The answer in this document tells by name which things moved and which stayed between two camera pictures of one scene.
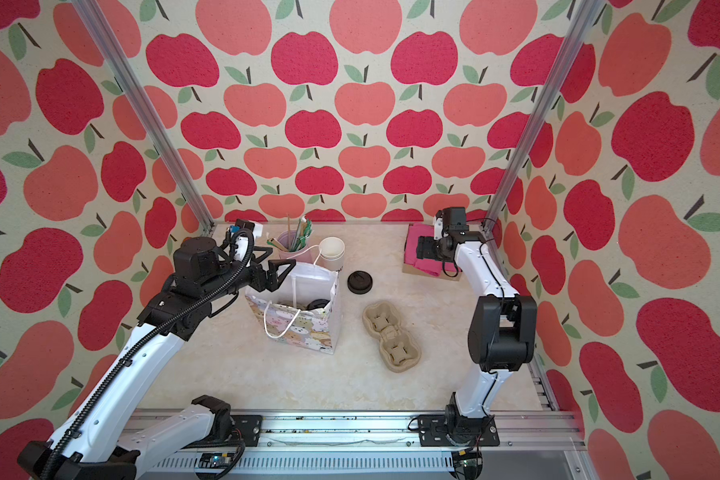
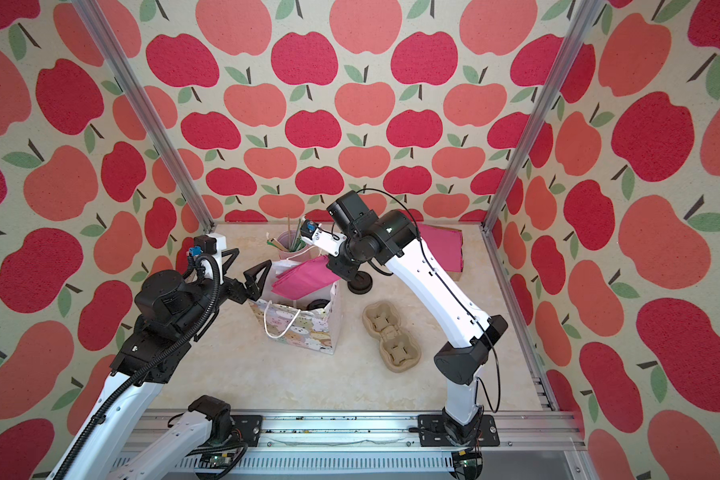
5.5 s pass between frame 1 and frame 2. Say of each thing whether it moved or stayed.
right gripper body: moved
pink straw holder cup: stayed
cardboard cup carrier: stayed
